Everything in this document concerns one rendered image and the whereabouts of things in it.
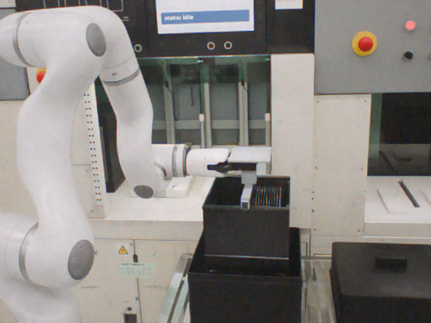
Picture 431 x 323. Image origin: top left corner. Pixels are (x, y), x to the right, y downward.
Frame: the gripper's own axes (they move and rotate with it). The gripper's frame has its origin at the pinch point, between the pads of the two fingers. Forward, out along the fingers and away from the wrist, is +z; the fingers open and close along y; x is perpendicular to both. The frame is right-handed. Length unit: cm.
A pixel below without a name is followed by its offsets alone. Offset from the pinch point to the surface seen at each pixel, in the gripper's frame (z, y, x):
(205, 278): -9.8, 13.6, -25.2
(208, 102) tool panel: -29, -114, -7
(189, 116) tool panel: -39, -119, -15
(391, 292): 34.8, 6.5, -31.1
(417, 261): 44, -10, -31
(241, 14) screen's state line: -4.1, -29.8, 34.8
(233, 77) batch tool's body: -13, -80, 10
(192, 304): -13.3, 13.5, -32.7
